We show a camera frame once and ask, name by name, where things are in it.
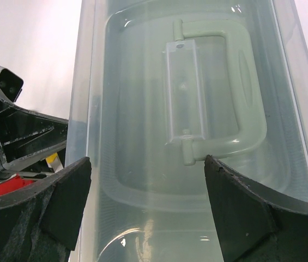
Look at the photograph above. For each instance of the green plastic toolbox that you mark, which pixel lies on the green plastic toolbox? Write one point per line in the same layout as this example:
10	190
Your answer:
160	85

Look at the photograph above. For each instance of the red black pliers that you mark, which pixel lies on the red black pliers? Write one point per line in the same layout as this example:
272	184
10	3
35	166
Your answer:
14	184

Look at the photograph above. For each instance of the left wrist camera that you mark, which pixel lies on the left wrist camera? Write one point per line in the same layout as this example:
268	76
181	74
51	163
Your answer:
10	84

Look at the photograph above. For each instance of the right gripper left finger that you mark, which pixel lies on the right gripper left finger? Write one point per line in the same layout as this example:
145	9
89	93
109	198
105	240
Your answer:
41	221

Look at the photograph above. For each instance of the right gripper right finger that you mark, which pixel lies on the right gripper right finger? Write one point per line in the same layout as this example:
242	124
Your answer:
254	222

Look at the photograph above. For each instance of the yellow utility knife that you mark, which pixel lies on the yellow utility knife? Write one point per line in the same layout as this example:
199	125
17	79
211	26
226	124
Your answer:
54	162

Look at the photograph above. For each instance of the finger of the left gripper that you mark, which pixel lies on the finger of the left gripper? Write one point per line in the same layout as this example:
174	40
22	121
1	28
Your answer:
27	137

